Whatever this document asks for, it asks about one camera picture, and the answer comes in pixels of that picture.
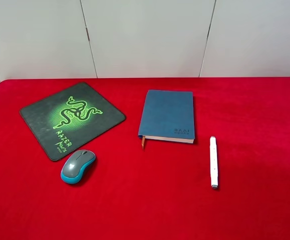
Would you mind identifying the red velvet tablecloth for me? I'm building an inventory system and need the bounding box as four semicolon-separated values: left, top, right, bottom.
0;77;290;240

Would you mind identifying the white pen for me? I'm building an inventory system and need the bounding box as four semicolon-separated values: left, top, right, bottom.
209;136;219;189

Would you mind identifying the grey blue computer mouse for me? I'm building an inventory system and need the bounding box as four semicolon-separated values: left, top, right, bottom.
60;149;96;185

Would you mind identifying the blue hardcover notebook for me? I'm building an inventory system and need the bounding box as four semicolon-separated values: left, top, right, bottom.
138;89;195;148

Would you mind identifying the black green Razer mouse pad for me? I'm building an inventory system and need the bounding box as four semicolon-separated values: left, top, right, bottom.
20;82;126;162

